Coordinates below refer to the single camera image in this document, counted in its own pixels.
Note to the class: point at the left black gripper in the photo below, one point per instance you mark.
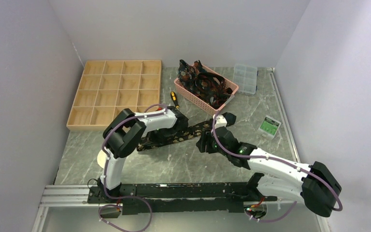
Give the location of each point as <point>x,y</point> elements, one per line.
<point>150,139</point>

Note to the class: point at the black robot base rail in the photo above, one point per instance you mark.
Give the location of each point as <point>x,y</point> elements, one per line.
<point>185,197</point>

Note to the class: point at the pile of patterned ties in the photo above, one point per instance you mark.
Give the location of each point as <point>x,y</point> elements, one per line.
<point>207,86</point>

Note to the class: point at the clear plastic organizer box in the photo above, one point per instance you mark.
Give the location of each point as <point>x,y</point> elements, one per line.
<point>246,78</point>

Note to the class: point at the upper black yellow screwdriver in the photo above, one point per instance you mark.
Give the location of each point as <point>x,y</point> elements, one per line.
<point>174,99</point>

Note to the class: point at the black gold patterned tie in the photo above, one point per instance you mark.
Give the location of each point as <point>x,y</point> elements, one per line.
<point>189,133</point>

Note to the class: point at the white tape roll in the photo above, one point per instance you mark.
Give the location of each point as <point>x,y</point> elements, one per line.
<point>101,158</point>

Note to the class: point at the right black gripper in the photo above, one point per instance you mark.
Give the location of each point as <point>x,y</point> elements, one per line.
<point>206,139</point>

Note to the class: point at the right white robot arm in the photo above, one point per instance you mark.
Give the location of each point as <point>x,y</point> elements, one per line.
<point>310,184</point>

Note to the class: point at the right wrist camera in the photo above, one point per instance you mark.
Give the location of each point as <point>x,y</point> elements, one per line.
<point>219,121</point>

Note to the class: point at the wooden compartment tray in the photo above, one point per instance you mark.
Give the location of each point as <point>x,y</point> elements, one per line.
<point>107,87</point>

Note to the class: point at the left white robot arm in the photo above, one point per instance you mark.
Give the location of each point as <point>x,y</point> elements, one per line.
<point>123,136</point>

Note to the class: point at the pink plastic basket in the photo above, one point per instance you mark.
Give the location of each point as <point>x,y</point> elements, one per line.
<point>200,103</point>

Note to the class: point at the green screw bit box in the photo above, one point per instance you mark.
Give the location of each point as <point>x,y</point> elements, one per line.
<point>269,127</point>

